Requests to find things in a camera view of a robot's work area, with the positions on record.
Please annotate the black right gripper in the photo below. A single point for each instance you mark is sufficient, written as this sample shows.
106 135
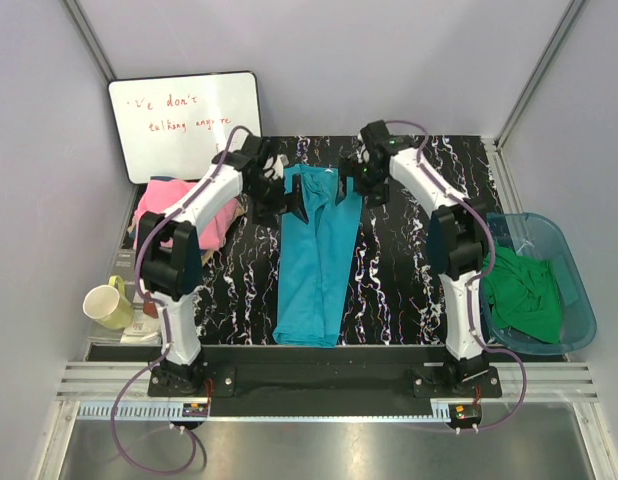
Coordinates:
377 196

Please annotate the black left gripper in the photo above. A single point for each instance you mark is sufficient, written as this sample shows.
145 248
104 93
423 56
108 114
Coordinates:
265 215

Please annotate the teal t shirt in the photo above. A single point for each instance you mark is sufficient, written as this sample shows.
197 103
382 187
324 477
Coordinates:
315 260

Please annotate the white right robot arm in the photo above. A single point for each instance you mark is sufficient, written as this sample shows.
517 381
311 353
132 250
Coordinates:
458 239

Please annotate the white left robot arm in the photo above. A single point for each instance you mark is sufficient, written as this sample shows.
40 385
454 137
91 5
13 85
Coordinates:
168 265

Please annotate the beige folded t shirt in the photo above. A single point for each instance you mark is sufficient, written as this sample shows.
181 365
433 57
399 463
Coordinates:
214 235

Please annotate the pink folded t shirt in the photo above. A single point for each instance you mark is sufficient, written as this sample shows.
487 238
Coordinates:
160 195

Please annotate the white dry erase board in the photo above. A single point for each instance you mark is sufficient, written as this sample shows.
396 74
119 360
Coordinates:
174 126

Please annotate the brown cube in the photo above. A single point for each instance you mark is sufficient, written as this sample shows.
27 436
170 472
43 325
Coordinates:
150 308

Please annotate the teal plastic basin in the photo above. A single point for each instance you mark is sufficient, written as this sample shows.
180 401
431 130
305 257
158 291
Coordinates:
534 236

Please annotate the black white manual booklet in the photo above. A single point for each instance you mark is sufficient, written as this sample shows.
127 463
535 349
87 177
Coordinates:
144 329

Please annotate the green t shirt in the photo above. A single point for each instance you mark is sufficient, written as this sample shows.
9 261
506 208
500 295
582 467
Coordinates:
523 294

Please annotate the yellow green mug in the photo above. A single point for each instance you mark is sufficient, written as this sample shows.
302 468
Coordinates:
108 305

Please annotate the aluminium frame rail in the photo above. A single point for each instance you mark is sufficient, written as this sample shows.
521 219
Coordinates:
535 382

